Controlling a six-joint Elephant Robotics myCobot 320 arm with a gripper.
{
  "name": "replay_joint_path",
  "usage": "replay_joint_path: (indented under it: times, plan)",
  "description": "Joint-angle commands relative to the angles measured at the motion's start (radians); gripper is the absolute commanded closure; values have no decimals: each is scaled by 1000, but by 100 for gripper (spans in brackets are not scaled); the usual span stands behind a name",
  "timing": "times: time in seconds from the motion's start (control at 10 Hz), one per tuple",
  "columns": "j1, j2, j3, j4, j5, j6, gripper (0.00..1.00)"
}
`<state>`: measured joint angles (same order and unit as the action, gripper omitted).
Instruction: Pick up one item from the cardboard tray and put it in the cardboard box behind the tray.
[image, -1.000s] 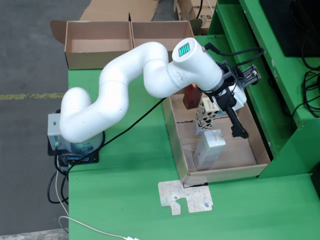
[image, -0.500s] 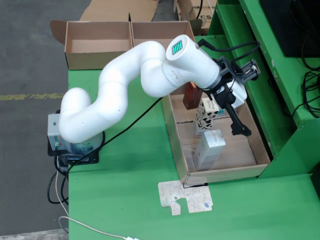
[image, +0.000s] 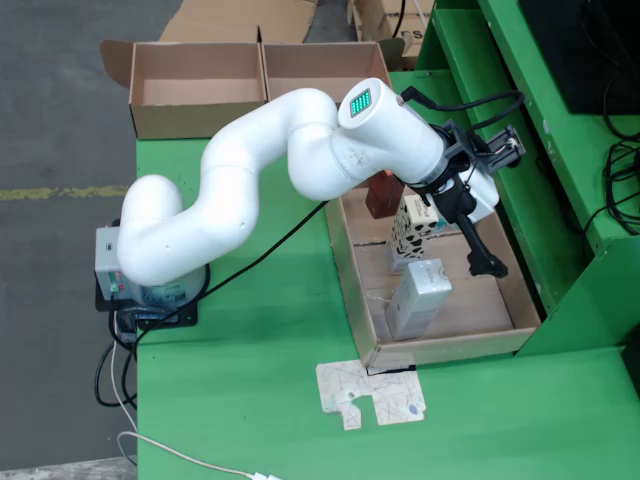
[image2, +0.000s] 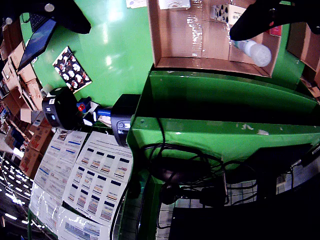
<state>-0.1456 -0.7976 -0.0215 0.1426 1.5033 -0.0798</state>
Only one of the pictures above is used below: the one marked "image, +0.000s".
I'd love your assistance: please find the gray wrist camera module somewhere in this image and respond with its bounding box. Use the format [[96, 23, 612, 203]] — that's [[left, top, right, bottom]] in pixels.
[[479, 124, 526, 171]]

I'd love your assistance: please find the thin white cable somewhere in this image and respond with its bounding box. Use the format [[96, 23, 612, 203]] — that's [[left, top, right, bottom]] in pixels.
[[110, 319, 256, 479]]

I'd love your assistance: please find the black cable bundle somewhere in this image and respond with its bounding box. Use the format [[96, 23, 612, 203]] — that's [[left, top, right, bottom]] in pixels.
[[582, 69, 640, 236]]

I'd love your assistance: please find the shallow cardboard tray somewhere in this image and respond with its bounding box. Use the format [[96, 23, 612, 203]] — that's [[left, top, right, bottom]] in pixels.
[[323, 185, 544, 371]]

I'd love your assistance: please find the green metal shelf unit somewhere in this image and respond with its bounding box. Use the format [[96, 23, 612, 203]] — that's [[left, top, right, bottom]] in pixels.
[[414, 0, 640, 359]]

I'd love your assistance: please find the black looped floor cable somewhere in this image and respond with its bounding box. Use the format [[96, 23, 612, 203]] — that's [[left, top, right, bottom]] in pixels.
[[94, 342, 139, 409]]

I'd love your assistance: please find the flattened patterned white carton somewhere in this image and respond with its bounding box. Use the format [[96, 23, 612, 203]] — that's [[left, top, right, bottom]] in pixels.
[[314, 359, 427, 432]]

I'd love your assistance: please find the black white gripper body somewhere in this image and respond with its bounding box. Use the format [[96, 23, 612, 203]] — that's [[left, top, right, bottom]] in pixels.
[[423, 167, 501, 224]]

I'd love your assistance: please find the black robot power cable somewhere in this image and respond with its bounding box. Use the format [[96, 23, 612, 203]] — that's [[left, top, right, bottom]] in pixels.
[[122, 202, 329, 361]]

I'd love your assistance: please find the cow print hand cream box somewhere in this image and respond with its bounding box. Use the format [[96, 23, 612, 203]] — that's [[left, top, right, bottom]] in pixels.
[[385, 194, 441, 275]]

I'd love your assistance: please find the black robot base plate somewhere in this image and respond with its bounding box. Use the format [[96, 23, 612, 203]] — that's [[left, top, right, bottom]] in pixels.
[[94, 279, 199, 332]]

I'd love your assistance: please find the black monitor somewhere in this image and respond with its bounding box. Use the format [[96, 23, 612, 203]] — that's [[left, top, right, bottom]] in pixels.
[[517, 0, 640, 116]]

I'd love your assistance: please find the white d'Alba carton box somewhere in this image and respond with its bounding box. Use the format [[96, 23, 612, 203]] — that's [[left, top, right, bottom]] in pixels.
[[384, 258, 454, 342]]

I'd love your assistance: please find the printed cardboard shipping box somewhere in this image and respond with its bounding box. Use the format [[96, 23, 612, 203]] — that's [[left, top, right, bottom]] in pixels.
[[349, 0, 436, 71]]

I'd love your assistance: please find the gray robot controller box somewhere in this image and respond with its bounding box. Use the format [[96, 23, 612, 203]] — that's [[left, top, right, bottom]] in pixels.
[[94, 225, 146, 304]]

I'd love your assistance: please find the brown red carton box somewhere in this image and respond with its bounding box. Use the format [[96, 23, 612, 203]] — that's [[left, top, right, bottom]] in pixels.
[[364, 169, 405, 220]]

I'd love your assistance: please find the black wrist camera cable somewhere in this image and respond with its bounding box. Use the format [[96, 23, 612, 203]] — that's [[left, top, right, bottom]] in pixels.
[[399, 85, 526, 134]]

